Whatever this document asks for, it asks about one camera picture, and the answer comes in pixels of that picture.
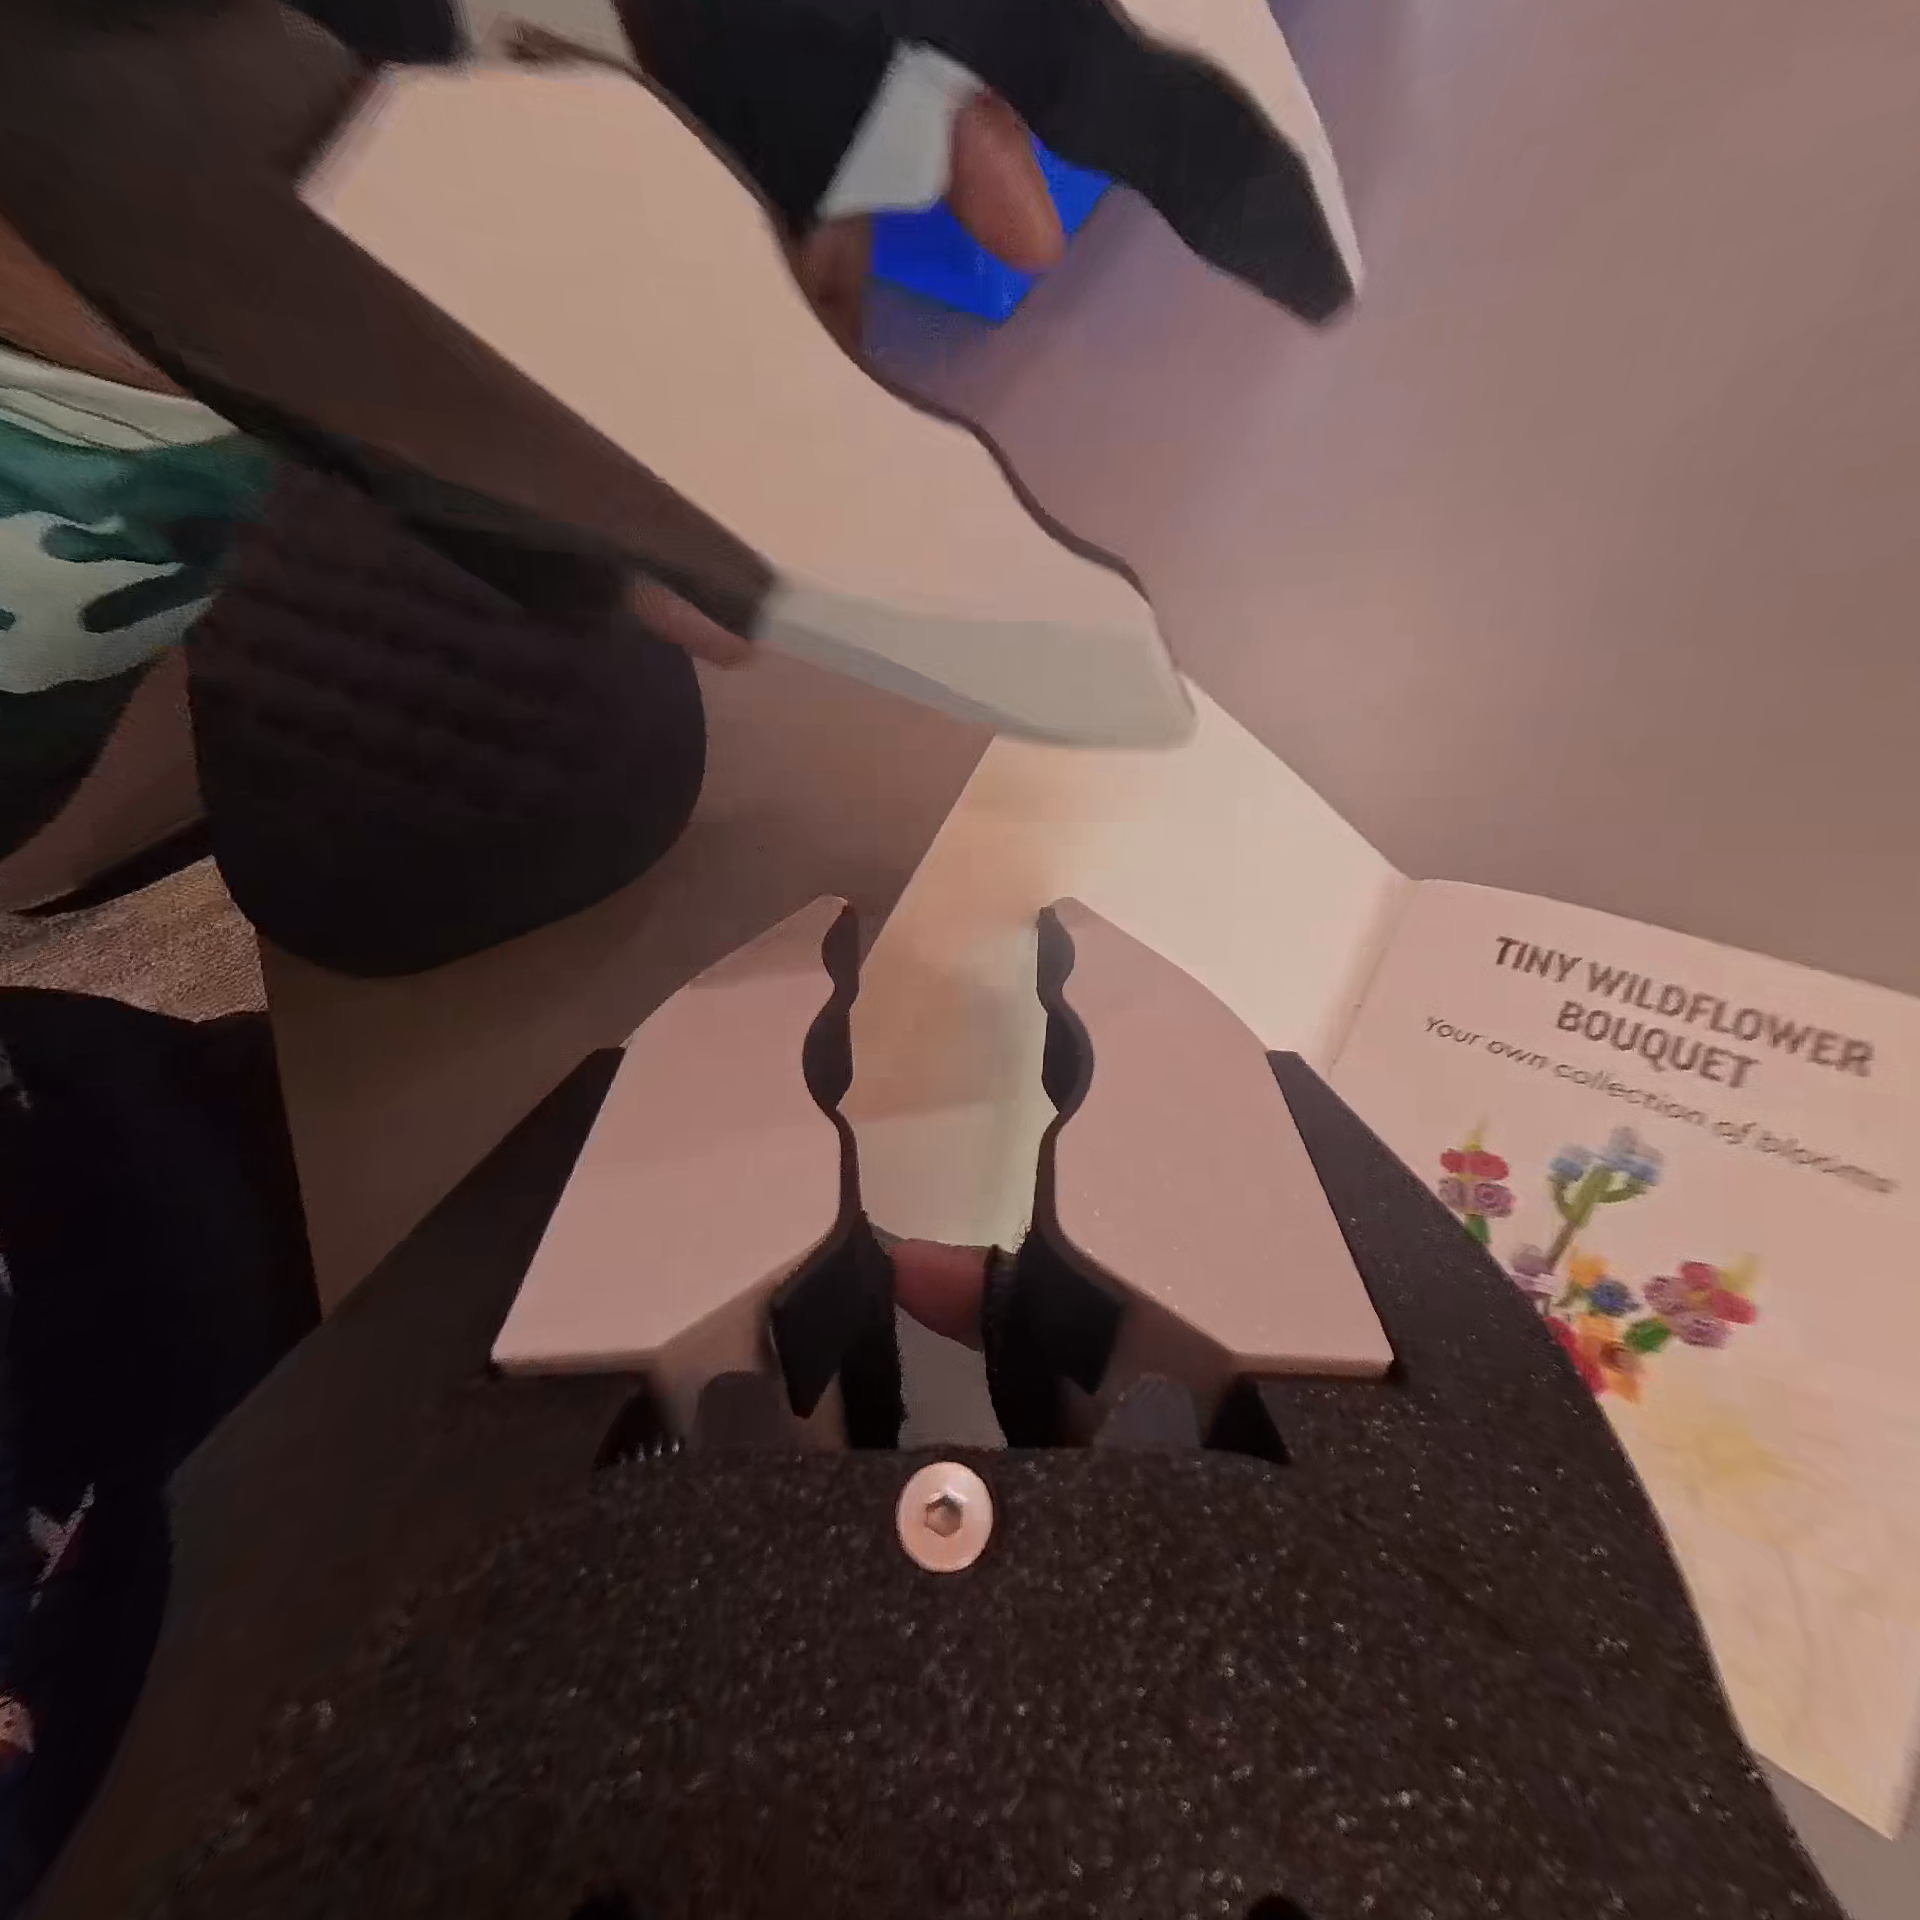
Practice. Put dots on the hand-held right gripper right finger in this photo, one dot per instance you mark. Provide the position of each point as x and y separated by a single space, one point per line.
1201 1202

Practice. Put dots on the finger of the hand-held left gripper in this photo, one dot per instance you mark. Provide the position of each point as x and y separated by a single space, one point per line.
722 391
1277 122

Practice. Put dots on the person's left forearm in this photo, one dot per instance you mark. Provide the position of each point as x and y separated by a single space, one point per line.
106 527

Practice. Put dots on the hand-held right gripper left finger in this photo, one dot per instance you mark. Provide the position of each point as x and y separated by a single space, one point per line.
676 1202

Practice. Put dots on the black mesh cushion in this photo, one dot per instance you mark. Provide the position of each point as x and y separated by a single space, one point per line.
452 736

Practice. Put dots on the blue plastic bin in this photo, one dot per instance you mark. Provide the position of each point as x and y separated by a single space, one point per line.
990 256

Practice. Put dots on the white instruction booklet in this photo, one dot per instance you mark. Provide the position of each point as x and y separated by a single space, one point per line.
1591 1260

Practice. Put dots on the grey desk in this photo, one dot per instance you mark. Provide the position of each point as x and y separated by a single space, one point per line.
1562 452

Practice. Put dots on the person's dark clothing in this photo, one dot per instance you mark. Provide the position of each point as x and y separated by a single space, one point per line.
122 1352

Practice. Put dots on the person's left hand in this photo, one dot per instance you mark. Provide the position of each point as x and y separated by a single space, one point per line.
1006 182

